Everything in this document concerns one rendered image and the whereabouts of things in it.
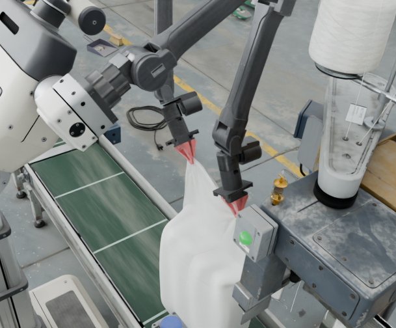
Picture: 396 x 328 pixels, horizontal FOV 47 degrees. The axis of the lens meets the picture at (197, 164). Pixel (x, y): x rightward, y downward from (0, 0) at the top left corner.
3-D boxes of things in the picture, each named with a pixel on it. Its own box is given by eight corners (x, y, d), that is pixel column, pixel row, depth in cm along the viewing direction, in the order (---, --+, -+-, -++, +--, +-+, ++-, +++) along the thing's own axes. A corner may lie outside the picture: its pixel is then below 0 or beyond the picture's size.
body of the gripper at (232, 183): (254, 187, 130) (250, 163, 127) (227, 202, 124) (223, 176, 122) (238, 183, 135) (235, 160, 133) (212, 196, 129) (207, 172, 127)
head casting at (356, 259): (237, 281, 112) (256, 191, 94) (305, 240, 125) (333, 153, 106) (331, 381, 94) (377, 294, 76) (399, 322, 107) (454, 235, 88)
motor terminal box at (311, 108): (289, 144, 138) (297, 112, 131) (299, 129, 145) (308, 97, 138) (316, 154, 136) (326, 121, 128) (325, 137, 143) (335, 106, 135)
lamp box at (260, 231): (231, 240, 99) (237, 211, 94) (247, 232, 101) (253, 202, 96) (255, 263, 95) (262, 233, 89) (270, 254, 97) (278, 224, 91)
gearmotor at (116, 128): (79, 125, 296) (77, 106, 287) (99, 119, 303) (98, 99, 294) (100, 150, 278) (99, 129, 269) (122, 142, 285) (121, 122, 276)
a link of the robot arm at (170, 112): (158, 107, 150) (160, 104, 145) (177, 100, 152) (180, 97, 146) (166, 127, 151) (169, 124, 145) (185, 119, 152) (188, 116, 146)
